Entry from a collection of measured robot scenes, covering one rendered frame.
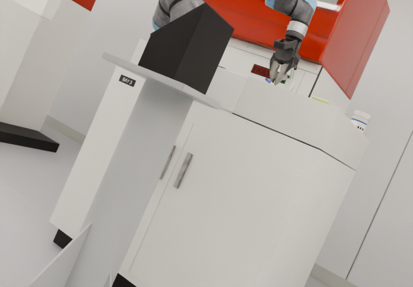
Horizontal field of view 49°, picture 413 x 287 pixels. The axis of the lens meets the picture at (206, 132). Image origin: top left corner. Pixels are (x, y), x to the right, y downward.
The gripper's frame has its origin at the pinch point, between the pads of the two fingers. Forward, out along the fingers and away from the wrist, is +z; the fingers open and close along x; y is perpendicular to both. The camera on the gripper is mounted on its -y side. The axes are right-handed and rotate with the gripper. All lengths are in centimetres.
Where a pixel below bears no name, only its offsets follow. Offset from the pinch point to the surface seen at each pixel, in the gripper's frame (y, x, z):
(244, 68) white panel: 48, 41, -11
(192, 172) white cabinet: -13.5, 10.6, 43.8
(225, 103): -13.7, 8.6, 15.6
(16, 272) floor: -42, 45, 98
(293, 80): 13.7, -1.8, -5.1
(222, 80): -13.9, 13.5, 7.8
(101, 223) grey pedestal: -53, 11, 65
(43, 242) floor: -14, 66, 97
